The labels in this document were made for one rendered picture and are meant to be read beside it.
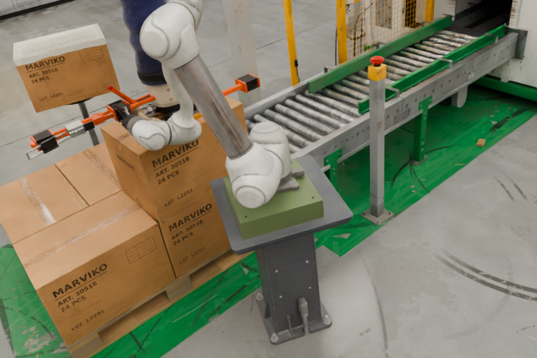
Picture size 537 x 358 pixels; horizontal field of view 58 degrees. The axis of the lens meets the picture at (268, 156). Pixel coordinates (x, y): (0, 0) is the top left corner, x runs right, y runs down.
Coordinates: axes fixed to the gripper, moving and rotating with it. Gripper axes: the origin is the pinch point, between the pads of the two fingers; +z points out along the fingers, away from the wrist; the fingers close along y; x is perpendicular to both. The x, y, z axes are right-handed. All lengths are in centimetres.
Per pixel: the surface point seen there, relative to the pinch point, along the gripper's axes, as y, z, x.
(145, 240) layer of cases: 59, -20, -12
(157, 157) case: 19.1, -20.9, 5.0
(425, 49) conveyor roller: 55, 10, 245
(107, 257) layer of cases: 57, -20, -32
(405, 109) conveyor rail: 57, -34, 165
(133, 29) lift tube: -33.9, -3.0, 16.9
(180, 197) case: 46, -21, 10
